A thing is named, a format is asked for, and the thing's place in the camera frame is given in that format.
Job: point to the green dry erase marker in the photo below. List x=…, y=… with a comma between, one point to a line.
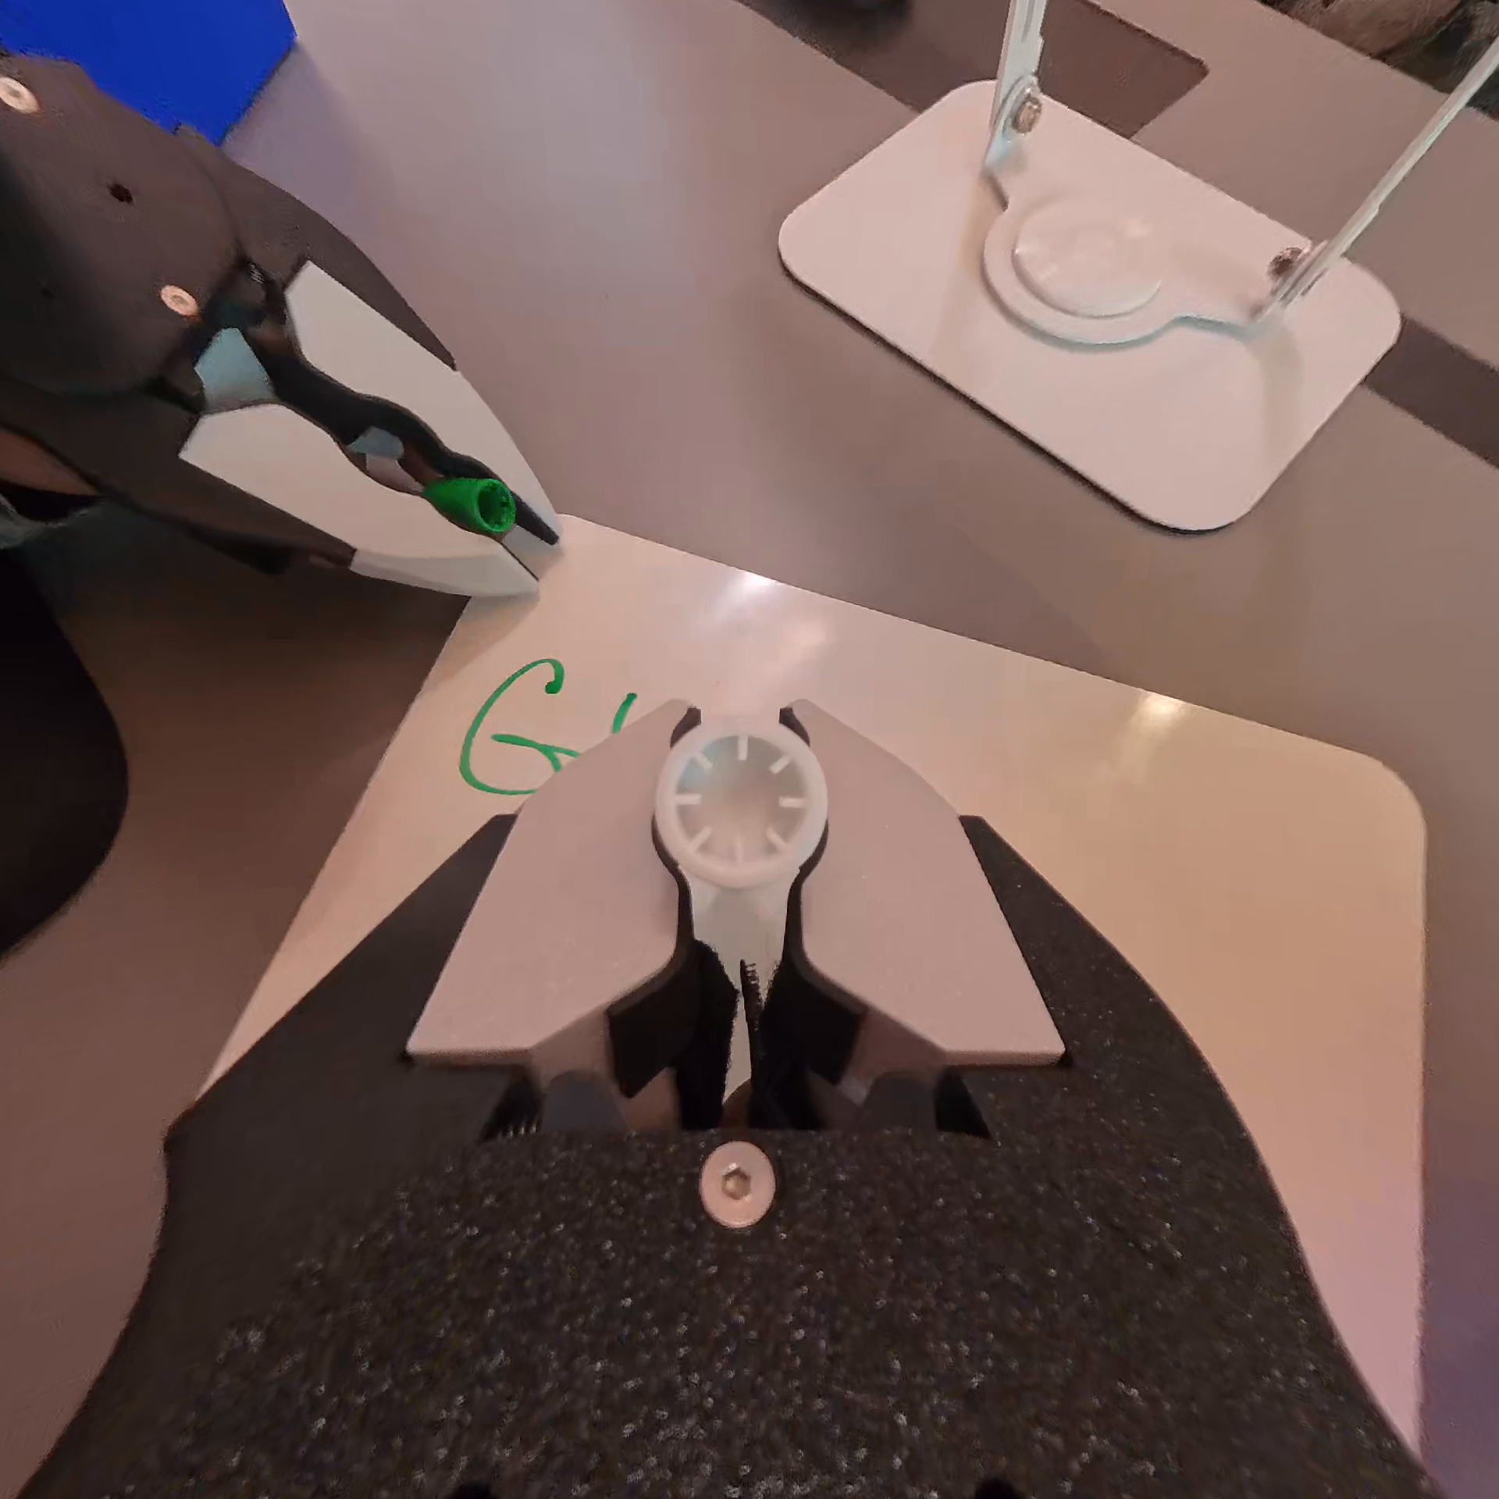
x=740, y=801

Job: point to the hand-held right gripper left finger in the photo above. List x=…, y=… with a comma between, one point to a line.
x=549, y=937

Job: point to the blue plastic storage bin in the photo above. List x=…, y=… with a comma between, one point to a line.
x=141, y=59

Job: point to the green marker cap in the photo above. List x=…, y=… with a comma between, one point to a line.
x=467, y=503

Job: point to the white whiteboard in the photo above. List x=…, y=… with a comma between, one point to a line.
x=1053, y=819

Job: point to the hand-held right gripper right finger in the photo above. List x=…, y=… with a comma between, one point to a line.
x=924, y=937

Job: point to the white metal desk stand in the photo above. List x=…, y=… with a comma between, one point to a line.
x=1112, y=409

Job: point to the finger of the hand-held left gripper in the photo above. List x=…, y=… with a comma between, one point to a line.
x=292, y=480
x=408, y=362

